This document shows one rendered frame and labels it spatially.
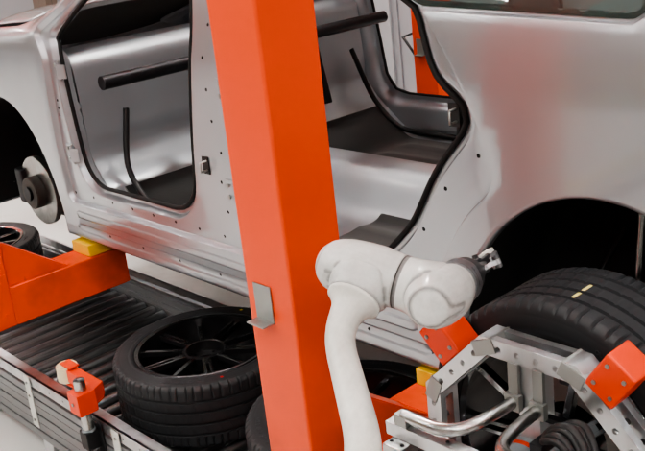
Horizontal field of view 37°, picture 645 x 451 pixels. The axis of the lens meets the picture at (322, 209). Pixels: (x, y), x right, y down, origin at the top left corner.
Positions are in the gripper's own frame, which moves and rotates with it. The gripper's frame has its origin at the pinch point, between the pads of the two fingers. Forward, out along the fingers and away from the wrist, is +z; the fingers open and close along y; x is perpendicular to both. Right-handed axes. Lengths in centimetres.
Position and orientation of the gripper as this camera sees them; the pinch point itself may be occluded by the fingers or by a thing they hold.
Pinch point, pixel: (488, 257)
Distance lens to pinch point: 203.7
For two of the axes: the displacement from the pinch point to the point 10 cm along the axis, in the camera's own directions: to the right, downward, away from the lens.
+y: 8.2, -3.6, -4.4
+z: 4.1, -1.6, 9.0
